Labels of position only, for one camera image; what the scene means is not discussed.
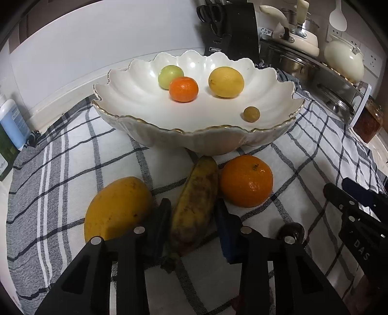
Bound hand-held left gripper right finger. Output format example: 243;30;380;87
215;203;349;315

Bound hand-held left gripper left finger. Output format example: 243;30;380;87
35;198;172;315

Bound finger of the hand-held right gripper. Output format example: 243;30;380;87
323;182;369;219
342;178;388;209

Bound spotted yellow banana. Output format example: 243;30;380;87
161;156;219;273

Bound small olive-green round fruit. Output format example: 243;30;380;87
243;106;260;123

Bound white scalloped ceramic bowl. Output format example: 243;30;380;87
92;50;305;156

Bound small orange tangerine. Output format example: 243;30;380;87
169;77;199;102

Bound yellow lemon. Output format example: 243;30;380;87
208;67;245;98

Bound green tomato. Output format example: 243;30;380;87
158;64;184;90

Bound yellow mango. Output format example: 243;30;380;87
84;176;154;243

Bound large orange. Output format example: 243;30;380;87
220;155;274;208

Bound glass jar with amber contents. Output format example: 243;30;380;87
353;95;383;144

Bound white pot rack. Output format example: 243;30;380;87
260;27;373;128

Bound steel pot lid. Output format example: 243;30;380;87
315;83;359;115

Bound grey checked cloth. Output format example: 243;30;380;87
6;65;388;315

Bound wooden bead trivet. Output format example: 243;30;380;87
326;62;359;85

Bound cream ceramic pot with lid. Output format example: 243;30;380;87
324;34;365;84

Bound large steel pot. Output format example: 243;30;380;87
259;39;316;80

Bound green dish soap bottle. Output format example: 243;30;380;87
0;126;18;181

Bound white rice paddle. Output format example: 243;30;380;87
329;0;348;31

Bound white and blue pump bottle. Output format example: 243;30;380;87
0;94;31;151

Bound black knife block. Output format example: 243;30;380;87
204;3;261;63

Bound white wall sockets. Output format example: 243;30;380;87
327;24;383;71

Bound black-handled scissors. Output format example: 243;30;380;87
196;4;224;24

